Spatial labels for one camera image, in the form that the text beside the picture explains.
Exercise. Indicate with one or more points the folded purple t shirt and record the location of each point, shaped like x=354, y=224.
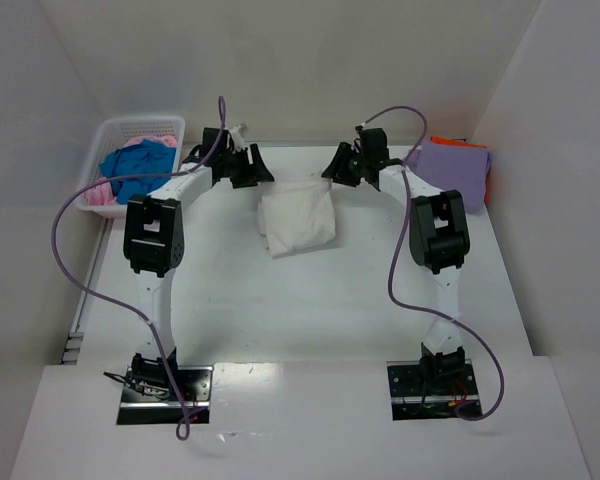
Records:
x=453, y=168

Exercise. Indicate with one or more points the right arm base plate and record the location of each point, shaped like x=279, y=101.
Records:
x=413, y=398

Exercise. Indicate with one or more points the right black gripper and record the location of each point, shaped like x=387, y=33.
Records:
x=353, y=165

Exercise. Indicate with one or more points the folded orange t shirt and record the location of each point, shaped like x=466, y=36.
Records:
x=464, y=143

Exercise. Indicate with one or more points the pink t shirt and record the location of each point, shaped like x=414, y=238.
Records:
x=102, y=195

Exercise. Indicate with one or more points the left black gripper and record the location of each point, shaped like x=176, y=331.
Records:
x=245, y=166

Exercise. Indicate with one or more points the white t shirt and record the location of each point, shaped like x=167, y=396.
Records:
x=296, y=216

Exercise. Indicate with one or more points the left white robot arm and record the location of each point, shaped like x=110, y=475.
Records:
x=154, y=240

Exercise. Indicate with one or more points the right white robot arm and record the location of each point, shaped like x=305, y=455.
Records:
x=436, y=233

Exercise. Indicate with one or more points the blue t shirt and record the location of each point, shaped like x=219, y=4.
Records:
x=134, y=160

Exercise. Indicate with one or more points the white plastic basket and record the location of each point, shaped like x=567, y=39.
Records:
x=112, y=135

